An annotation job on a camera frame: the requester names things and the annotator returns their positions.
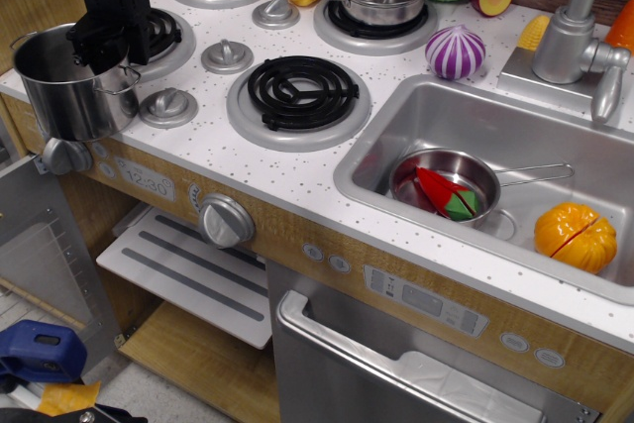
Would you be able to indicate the silver stovetop knob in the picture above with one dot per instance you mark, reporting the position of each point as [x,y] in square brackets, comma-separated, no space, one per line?
[227,57]
[276,15]
[168,108]

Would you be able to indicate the silver sink basin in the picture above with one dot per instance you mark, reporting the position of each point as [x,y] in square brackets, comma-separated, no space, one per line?
[542,157]

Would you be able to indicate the black burner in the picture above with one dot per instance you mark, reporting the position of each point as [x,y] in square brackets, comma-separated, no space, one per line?
[172,45]
[298,104]
[339,30]

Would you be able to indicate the silver oven knob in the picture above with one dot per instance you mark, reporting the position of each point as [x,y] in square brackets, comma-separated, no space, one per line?
[61,157]
[223,222]

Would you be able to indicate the silver stovetop knob middle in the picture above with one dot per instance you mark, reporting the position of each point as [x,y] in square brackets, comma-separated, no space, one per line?
[227,57]

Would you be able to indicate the blue clamp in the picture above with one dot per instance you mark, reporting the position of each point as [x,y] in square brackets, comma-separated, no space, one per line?
[35,351]

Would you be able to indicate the silver stovetop knob back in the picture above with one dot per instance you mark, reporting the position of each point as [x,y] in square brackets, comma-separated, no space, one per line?
[276,15]

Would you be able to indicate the silver toy faucet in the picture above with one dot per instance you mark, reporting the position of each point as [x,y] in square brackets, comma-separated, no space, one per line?
[570,67]

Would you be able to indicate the yellow toy corn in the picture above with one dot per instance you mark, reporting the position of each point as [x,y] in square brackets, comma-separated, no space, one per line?
[533,33]

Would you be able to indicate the small steel saucepan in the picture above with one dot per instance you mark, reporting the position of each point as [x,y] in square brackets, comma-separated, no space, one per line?
[469,171]

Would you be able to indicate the red toy chili pepper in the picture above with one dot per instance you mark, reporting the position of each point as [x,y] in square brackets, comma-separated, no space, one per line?
[451,200]

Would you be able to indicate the silver stovetop knob front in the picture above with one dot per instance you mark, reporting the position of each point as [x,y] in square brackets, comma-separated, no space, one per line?
[168,108]

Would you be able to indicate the purple toy onion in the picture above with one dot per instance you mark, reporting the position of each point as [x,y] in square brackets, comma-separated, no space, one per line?
[455,52]

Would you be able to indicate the silver oven knob right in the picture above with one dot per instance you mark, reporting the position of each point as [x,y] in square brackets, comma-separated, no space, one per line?
[223,222]

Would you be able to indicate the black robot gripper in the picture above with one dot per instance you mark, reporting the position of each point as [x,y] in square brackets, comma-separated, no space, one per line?
[102,37]

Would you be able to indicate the tall steel stock pot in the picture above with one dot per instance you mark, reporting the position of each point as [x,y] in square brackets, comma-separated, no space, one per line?
[70,101]

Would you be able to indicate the white oven rack shelf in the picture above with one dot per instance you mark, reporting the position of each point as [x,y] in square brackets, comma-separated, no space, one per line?
[167,257]

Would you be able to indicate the back right black burner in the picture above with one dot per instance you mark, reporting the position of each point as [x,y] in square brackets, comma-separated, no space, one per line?
[339,30]

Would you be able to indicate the silver dishwasher door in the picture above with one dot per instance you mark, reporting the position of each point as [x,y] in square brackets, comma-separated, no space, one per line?
[339,360]

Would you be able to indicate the yellow cloth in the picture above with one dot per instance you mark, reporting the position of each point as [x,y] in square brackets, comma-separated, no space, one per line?
[62,398]

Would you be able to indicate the front left black burner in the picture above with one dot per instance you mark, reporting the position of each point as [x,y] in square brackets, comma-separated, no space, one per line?
[172,45]

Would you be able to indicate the front centre black burner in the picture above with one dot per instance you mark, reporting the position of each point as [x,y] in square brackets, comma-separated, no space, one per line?
[298,104]

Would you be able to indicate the orange toy carrot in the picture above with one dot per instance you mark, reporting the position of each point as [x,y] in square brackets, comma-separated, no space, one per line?
[621,33]

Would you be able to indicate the open oven door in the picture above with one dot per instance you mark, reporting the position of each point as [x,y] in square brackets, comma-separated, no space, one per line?
[47,274]

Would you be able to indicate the orange toy pumpkin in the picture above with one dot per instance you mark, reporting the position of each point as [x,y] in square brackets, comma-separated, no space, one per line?
[576,235]

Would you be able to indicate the silver oven knob left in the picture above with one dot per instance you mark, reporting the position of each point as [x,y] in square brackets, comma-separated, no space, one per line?
[61,157]

